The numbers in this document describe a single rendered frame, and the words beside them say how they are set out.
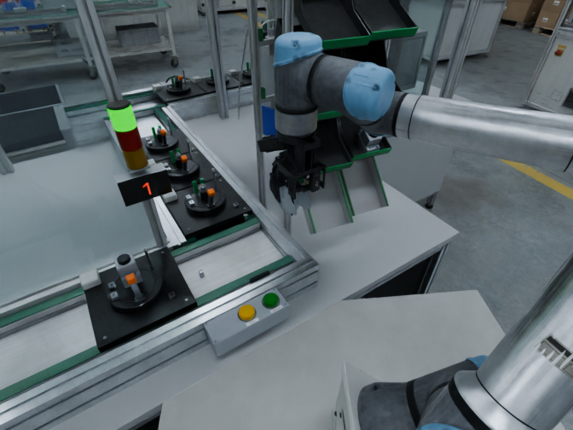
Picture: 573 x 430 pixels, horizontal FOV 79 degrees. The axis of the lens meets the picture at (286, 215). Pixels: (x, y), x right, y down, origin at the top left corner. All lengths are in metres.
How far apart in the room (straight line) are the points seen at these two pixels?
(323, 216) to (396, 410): 0.61
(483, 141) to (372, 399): 0.45
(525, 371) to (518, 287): 2.14
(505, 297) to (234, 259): 1.82
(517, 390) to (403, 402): 0.23
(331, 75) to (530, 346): 0.41
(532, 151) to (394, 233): 0.79
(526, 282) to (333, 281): 1.74
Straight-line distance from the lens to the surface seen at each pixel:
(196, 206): 1.20
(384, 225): 1.34
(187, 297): 0.97
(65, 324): 1.11
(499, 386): 0.49
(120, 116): 0.86
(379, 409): 0.67
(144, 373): 0.99
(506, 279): 2.62
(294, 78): 0.57
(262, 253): 1.11
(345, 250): 1.21
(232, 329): 0.90
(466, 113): 0.60
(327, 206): 1.09
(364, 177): 1.19
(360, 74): 0.52
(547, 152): 0.60
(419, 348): 1.04
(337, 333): 1.01
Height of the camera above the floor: 1.72
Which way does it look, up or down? 40 degrees down
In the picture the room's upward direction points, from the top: straight up
